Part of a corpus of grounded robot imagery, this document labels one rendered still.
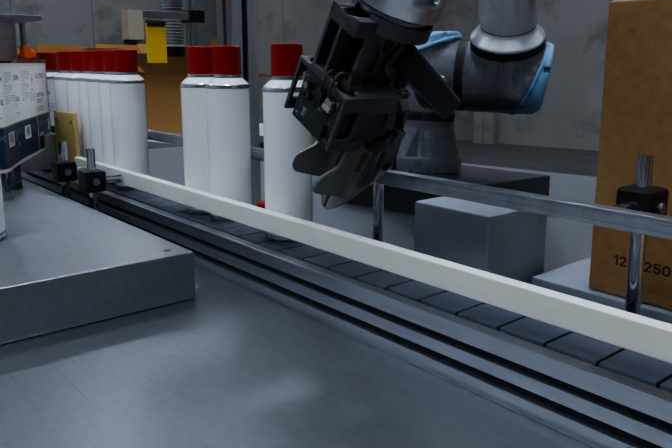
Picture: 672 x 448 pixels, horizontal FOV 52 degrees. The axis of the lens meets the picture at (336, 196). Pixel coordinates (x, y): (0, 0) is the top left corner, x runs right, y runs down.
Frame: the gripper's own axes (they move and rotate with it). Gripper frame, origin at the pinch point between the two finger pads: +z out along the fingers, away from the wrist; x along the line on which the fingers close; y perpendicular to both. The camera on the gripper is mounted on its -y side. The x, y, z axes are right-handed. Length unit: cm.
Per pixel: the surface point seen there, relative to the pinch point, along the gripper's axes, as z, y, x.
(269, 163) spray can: 1.1, 3.2, -7.5
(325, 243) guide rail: 0.6, 4.8, 5.3
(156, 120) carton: 113, -80, -176
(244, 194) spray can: 10.6, -0.1, -13.7
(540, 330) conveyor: -8.3, 2.9, 25.2
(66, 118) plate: 29, 4, -58
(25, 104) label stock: 25, 11, -57
